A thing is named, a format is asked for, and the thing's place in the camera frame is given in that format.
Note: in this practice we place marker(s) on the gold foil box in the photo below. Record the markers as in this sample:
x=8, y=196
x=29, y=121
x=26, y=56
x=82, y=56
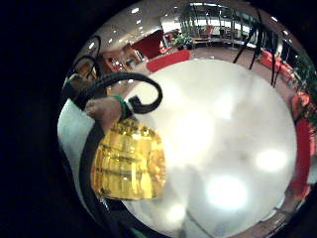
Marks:
x=130, y=162

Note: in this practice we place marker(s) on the red curved sofa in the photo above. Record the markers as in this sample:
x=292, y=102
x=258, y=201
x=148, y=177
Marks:
x=167, y=60

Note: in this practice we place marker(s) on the green potted plant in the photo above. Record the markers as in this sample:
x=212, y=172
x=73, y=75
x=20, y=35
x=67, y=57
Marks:
x=182, y=40

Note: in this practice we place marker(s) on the black tripod stand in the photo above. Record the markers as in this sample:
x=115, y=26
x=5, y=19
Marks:
x=257, y=39

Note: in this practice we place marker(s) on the red armchair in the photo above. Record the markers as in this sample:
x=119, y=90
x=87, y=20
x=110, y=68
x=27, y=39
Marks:
x=275, y=64

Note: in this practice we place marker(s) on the red long bench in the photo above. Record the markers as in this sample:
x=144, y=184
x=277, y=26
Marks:
x=302, y=155

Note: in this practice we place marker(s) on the large green leafy plant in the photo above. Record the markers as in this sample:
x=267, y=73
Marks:
x=308, y=82

